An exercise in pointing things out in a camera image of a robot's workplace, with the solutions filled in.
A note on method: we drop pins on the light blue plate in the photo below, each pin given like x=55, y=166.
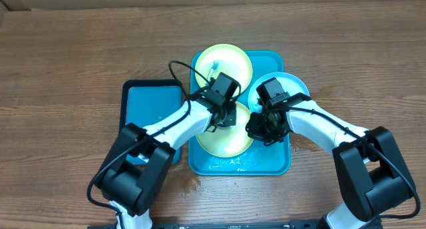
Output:
x=290, y=83

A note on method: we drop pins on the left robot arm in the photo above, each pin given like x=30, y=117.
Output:
x=134, y=170

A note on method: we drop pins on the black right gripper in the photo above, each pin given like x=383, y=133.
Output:
x=258, y=130

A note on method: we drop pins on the yellow plate with blue stain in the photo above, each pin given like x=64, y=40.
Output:
x=224, y=58

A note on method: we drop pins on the teal plastic tray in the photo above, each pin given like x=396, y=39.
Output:
x=257, y=160

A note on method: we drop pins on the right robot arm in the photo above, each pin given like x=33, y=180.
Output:
x=374, y=180

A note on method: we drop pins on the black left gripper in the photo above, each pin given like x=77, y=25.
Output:
x=232, y=120

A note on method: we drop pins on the black tray with water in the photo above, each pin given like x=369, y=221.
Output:
x=147, y=102

